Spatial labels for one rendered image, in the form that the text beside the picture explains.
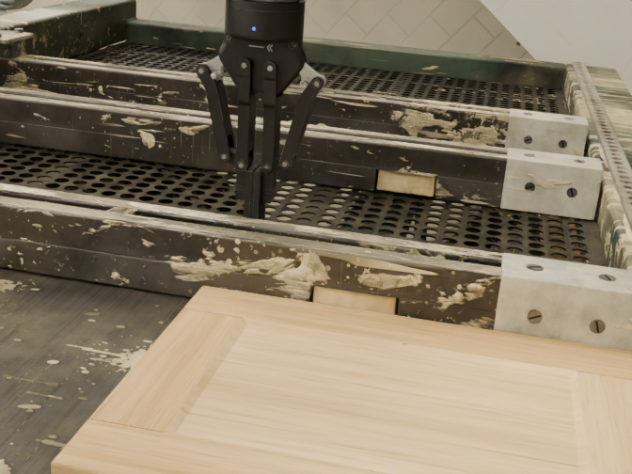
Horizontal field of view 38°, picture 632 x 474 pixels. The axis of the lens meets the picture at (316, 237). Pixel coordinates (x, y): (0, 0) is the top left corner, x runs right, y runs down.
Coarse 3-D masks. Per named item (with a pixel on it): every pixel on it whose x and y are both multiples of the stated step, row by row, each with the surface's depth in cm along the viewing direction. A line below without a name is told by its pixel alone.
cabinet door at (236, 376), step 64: (192, 320) 81; (256, 320) 82; (320, 320) 83; (384, 320) 84; (128, 384) 70; (192, 384) 71; (256, 384) 72; (320, 384) 73; (384, 384) 74; (448, 384) 74; (512, 384) 75; (576, 384) 75; (64, 448) 61; (128, 448) 62; (192, 448) 63; (256, 448) 64; (320, 448) 64; (384, 448) 65; (448, 448) 65; (512, 448) 66; (576, 448) 67
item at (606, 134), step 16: (576, 64) 217; (592, 96) 179; (592, 112) 164; (608, 128) 152; (608, 144) 141; (608, 160) 132; (624, 160) 132; (624, 176) 124; (624, 192) 117; (624, 208) 110
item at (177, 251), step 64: (0, 192) 95; (64, 192) 95; (0, 256) 93; (64, 256) 91; (128, 256) 90; (192, 256) 88; (256, 256) 87; (320, 256) 85; (384, 256) 85; (448, 256) 87; (512, 256) 87; (448, 320) 85; (512, 320) 83; (576, 320) 82
